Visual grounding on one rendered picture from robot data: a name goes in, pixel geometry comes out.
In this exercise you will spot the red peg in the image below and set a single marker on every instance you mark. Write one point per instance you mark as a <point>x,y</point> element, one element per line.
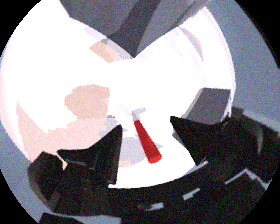
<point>151,152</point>

